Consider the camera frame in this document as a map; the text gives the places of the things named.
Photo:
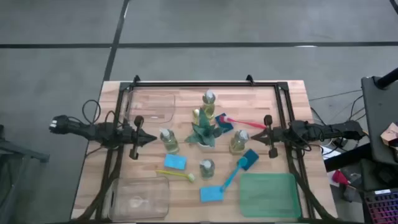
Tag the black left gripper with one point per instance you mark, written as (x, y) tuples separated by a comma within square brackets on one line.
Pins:
[(136, 137)]

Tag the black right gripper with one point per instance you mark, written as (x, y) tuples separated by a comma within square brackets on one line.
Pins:
[(273, 137)]

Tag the red dish brush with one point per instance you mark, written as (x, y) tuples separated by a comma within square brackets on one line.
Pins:
[(248, 123)]

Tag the clear soap pump bottle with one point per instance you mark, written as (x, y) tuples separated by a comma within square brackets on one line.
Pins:
[(209, 104), (207, 168), (170, 141), (238, 142)]

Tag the light blue sponge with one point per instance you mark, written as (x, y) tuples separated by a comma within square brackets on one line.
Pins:
[(175, 161), (211, 194)]

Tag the large yellow-green dish brush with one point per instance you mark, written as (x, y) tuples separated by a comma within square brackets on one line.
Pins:
[(174, 173)]

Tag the blue dish brush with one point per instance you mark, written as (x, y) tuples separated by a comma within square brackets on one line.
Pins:
[(231, 177)]

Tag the snake plant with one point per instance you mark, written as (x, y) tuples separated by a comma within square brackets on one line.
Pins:
[(203, 132)]

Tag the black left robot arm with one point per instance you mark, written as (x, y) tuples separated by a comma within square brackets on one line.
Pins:
[(93, 132)]

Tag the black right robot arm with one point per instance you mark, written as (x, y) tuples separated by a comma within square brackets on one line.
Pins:
[(342, 129)]

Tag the clear plastic bin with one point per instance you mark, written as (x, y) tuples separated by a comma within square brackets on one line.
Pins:
[(152, 105), (140, 199)]

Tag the green plastic bin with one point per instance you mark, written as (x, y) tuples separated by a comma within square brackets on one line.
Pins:
[(269, 196)]

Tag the red funnel-shaped object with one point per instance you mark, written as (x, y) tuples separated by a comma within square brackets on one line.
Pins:
[(339, 178)]

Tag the black stand with pole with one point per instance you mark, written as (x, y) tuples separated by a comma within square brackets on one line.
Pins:
[(379, 124)]

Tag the cardboard box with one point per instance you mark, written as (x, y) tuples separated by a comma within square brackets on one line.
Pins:
[(390, 133)]

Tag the dark grey floor stand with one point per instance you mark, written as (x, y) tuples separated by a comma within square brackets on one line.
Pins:
[(18, 152)]

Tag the backlit computer keyboard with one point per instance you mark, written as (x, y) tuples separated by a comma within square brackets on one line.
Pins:
[(382, 207)]

